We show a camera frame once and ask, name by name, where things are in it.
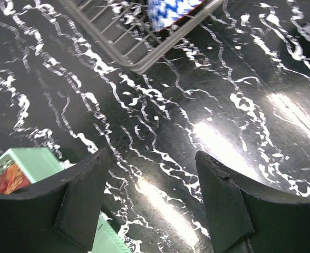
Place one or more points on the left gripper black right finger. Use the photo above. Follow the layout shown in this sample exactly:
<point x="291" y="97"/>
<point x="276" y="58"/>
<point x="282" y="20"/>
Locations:
<point x="247" y="216"/>

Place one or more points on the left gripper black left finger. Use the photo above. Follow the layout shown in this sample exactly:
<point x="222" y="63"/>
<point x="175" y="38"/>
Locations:
<point x="47" y="213"/>

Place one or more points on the red patterned bowl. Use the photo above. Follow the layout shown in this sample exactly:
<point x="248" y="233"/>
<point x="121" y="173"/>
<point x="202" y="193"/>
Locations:
<point x="13" y="179"/>

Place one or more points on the blue white zigzag bowl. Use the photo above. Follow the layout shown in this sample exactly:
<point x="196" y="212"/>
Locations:
<point x="164" y="13"/>

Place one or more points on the green plastic file basket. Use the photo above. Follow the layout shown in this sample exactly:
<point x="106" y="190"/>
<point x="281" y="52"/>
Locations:
<point x="39" y="168"/>

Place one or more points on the grey wire dish rack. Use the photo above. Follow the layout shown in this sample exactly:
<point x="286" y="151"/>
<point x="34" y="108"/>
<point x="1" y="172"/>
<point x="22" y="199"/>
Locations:
<point x="123" y="30"/>

